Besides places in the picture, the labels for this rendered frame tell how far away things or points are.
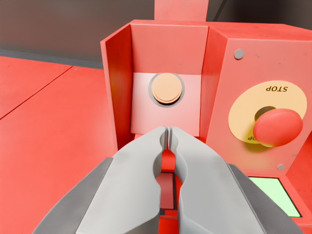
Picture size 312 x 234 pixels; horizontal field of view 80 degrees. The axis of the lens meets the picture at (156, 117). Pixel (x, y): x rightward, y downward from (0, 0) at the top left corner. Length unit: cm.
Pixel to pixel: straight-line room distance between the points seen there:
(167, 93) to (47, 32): 93
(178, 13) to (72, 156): 63
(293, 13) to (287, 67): 90
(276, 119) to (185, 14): 69
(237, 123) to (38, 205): 34
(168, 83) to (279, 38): 12
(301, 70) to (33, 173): 44
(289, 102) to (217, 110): 7
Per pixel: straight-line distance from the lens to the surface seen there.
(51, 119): 59
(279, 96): 21
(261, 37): 19
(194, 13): 83
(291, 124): 19
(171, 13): 82
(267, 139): 19
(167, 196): 22
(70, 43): 107
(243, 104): 20
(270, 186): 26
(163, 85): 24
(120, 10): 97
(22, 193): 42
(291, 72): 20
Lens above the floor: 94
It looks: 57 degrees down
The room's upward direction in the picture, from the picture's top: 175 degrees counter-clockwise
